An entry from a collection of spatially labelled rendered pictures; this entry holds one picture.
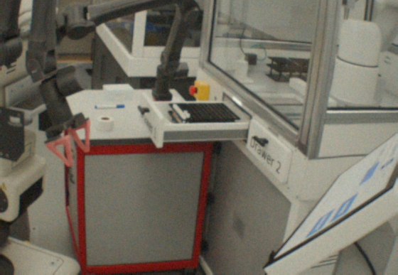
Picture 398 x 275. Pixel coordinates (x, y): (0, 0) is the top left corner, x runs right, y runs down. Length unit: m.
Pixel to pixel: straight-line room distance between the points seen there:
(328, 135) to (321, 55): 0.25
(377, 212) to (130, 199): 1.48
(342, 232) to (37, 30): 0.81
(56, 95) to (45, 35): 0.15
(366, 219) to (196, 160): 1.40
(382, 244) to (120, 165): 1.29
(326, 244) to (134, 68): 1.95
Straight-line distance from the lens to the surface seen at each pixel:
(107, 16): 1.70
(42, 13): 1.23
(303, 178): 1.60
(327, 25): 1.47
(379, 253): 1.12
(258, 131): 1.82
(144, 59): 2.72
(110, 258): 2.34
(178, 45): 1.95
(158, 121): 1.80
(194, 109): 1.99
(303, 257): 0.95
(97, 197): 2.17
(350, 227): 0.90
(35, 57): 1.25
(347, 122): 1.60
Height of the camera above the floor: 1.53
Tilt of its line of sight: 20 degrees down
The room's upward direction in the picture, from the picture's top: 6 degrees clockwise
